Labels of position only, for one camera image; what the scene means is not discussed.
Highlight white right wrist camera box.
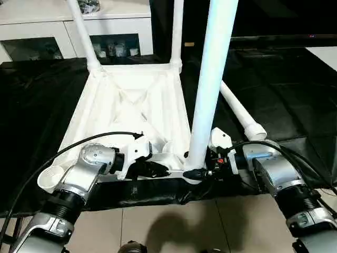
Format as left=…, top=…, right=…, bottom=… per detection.
left=208, top=127, right=237, bottom=174

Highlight white cabinet with glass doors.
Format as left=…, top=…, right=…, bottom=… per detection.
left=0, top=0, right=154, bottom=63

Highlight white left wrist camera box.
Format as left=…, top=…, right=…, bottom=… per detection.
left=118, top=138, right=153, bottom=181

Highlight grey plush toy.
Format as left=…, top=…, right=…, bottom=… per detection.
left=79, top=0, right=101, bottom=14

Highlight white plastic table top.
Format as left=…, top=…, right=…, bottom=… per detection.
left=37, top=62, right=204, bottom=193

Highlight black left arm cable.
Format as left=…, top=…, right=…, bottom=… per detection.
left=0, top=131, right=144, bottom=248

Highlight white plastic table leg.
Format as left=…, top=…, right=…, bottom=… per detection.
left=170, top=0, right=185, bottom=73
left=219, top=81, right=267, bottom=141
left=183, top=0, right=240, bottom=183
left=66, top=0, right=104, bottom=74

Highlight black work mat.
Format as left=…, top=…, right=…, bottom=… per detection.
left=0, top=47, right=337, bottom=218

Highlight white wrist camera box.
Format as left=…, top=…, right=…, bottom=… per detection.
left=208, top=127, right=237, bottom=174
left=118, top=138, right=153, bottom=181

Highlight black tv cabinet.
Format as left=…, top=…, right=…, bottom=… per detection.
left=150, top=0, right=337, bottom=51

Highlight silver left leg black foot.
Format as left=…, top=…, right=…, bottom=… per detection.
left=118, top=241, right=148, bottom=253

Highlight toy figures behind cabinet glass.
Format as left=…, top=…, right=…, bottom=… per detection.
left=91, top=36, right=142, bottom=57

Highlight black metal stand frame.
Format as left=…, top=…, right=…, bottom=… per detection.
left=0, top=219, right=23, bottom=253

